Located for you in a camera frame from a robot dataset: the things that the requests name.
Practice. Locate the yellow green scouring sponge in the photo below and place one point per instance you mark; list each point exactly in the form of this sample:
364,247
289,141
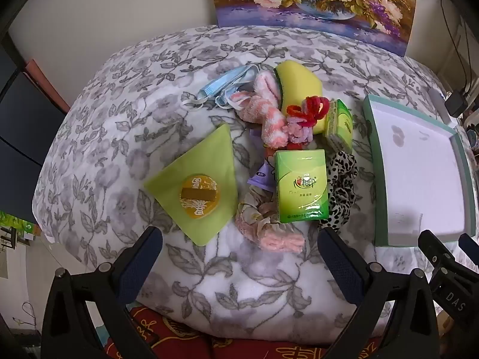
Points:
299,82

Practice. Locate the white tray with teal rim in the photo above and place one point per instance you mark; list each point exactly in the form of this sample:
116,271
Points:
415,164

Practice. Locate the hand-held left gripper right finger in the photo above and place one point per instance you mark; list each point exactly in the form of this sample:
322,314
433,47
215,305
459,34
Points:
342,267

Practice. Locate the grey floral blanket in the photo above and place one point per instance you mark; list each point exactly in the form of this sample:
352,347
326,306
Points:
112,119

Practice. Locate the leopard print scrunchie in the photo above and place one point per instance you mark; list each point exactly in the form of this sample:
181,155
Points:
342,194

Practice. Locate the black charger adapter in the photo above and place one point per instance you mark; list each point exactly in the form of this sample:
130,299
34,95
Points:
457,104

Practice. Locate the light green cloth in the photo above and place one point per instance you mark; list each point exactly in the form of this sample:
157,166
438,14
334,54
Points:
209,157

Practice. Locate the large green tissue pack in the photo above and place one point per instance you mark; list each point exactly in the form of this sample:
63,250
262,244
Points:
301,187

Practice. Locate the pink white striped fuzzy sock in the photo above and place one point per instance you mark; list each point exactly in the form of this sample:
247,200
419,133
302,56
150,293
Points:
267,119

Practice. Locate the orange board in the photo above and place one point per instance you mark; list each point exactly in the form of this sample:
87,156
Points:
45,80

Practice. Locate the small green tissue pack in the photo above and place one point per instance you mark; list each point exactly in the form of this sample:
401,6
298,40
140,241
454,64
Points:
340,127

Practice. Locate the white power strip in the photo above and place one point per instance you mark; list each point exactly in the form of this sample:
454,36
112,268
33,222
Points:
439,104

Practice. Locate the floral wall painting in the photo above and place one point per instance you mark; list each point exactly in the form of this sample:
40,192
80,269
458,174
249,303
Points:
299,0

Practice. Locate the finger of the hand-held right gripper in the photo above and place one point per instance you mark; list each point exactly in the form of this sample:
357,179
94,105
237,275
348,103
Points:
436,254
470,246

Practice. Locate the blue face mask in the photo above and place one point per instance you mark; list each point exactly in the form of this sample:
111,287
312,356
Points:
228,82

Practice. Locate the cream pink lace scrunchie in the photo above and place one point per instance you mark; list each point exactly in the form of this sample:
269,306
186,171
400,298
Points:
254,213

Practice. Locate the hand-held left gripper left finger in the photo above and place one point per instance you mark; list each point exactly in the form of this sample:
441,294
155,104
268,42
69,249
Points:
139,269

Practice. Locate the red chenille twist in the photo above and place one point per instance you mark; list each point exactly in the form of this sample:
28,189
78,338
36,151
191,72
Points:
312,103

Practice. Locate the green box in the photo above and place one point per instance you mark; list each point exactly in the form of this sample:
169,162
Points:
15,228

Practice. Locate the dark cabinet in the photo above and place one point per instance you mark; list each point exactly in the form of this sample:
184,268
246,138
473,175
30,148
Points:
18,119

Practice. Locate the purple cartoon snack packet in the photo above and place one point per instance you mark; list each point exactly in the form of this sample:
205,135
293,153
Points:
262,177

